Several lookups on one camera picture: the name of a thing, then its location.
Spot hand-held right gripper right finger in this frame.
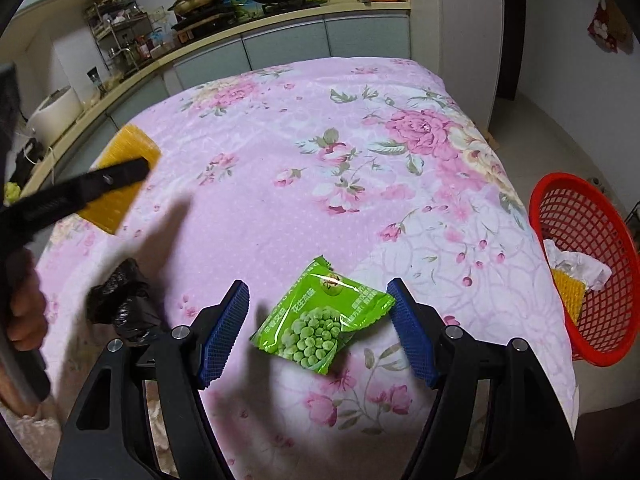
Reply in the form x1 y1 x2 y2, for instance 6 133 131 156
386 277 583 480

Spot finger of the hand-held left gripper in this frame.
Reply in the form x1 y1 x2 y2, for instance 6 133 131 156
25 159 151 233

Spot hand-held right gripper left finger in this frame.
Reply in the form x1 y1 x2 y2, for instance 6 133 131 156
51 280 251 480

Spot green pea snack packet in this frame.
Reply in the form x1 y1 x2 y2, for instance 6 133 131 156
249 256 397 375

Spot black plastic bag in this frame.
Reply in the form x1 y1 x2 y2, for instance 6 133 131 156
86 259 168 346

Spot white tissue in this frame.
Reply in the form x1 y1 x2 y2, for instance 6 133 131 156
542 239 613 291

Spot red plastic basket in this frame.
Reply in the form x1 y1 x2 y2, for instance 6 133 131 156
528 172 640 367

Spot person's left hand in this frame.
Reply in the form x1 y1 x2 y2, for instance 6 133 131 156
7 262 49 355

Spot white rice cooker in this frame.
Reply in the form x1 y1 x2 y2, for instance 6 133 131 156
27 87 83 146

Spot metal kitchen rack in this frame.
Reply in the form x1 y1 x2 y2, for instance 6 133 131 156
85 0 151 73

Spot pink floral blanket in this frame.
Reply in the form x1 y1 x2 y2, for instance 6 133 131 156
37 57 581 480

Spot golden wok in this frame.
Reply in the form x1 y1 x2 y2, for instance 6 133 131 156
167 0 226 16

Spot gas stove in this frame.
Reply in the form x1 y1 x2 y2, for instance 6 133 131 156
170 0 321 36

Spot red floral hanging bag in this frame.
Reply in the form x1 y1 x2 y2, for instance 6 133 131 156
587 0 633 53

